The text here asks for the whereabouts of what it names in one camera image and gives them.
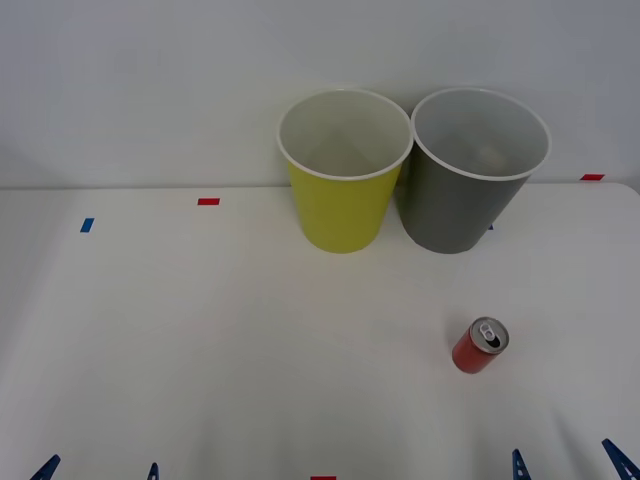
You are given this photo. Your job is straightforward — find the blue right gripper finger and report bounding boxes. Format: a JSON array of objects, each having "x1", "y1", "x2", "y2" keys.
[
  {"x1": 511, "y1": 448, "x2": 533, "y2": 480},
  {"x1": 601, "y1": 438, "x2": 640, "y2": 480}
]

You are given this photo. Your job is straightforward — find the red drink can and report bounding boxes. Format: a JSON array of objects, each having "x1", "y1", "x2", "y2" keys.
[{"x1": 451, "y1": 315, "x2": 511, "y2": 376}]

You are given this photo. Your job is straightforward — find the grey plastic bin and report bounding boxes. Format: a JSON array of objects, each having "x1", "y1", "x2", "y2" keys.
[{"x1": 397, "y1": 86, "x2": 552, "y2": 255}]

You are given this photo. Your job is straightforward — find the yellow-green plastic bin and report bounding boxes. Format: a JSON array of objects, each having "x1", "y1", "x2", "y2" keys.
[{"x1": 276, "y1": 87, "x2": 415, "y2": 255}]

